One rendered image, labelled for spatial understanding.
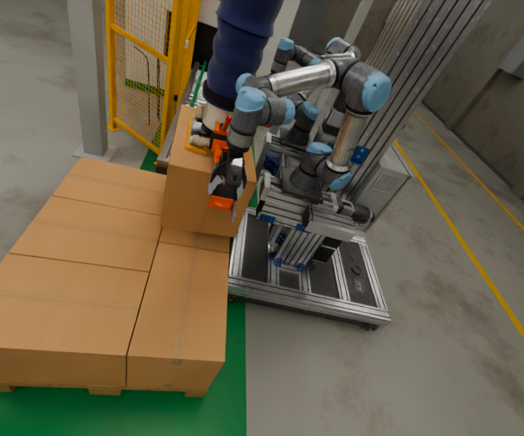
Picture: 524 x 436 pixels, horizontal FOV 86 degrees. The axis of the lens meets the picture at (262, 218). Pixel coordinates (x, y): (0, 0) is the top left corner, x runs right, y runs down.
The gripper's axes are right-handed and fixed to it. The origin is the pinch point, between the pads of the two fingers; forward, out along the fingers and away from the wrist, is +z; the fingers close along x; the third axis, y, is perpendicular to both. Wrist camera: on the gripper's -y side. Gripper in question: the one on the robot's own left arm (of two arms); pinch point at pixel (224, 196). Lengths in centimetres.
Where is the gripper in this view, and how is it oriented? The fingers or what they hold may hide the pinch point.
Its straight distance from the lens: 96.5
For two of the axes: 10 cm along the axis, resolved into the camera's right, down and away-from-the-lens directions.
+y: -1.0, -7.1, 7.0
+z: -3.1, 6.9, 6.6
